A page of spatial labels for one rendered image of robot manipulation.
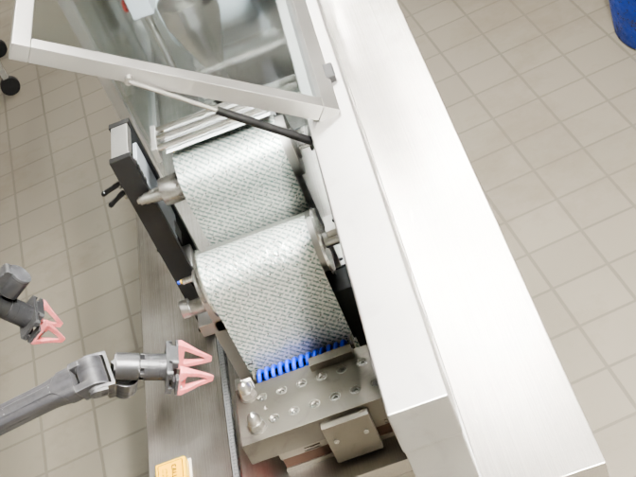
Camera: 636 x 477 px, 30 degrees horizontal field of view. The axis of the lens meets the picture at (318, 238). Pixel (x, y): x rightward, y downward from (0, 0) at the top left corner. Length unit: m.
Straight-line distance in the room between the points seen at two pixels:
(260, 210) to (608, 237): 1.78
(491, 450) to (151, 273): 1.64
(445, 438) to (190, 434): 1.22
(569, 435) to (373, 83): 1.04
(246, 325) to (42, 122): 3.70
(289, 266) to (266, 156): 0.27
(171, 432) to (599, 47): 2.85
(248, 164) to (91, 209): 2.76
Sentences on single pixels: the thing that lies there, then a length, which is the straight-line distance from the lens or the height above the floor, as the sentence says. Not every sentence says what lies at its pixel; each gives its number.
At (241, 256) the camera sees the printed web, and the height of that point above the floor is 1.31.
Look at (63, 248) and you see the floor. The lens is 5.11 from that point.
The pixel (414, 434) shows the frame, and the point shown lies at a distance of 1.54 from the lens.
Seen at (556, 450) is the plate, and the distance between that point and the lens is 1.69.
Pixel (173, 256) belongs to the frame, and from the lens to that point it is 2.77.
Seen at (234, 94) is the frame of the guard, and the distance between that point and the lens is 1.99.
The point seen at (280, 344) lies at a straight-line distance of 2.52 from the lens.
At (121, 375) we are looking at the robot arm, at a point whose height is 1.18.
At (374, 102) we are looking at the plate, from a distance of 2.43.
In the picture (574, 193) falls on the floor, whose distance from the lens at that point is 4.30.
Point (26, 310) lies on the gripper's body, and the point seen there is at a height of 1.15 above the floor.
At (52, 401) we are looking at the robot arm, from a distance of 2.51.
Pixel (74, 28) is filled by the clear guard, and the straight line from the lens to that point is 2.05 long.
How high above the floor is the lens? 2.76
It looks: 38 degrees down
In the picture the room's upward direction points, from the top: 24 degrees counter-clockwise
